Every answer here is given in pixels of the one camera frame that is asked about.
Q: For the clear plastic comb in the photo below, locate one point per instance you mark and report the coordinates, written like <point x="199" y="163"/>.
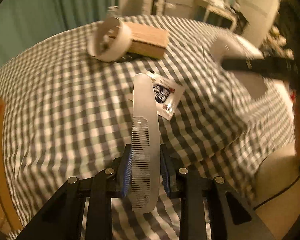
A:
<point x="145" y="173"/>

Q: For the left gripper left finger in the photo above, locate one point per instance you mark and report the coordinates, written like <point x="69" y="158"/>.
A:
<point x="61" y="217"/>

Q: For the sticker sachet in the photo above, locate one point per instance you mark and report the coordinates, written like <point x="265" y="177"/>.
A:
<point x="154" y="94"/>

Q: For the cardboard box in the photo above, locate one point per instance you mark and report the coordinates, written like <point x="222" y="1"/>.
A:
<point x="0" y="167"/>

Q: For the wooden box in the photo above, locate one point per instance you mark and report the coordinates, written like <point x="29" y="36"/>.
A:
<point x="148" y="41"/>

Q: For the checkered bed cover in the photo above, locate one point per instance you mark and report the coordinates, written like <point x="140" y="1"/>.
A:
<point x="68" y="114"/>

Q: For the white suitcase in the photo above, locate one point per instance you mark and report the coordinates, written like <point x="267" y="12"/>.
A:
<point x="143" y="7"/>

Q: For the green curtain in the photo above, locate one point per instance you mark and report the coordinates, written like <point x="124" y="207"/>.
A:
<point x="23" y="23"/>

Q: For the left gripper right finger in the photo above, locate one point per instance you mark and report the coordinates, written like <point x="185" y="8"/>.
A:
<point x="210" y="208"/>

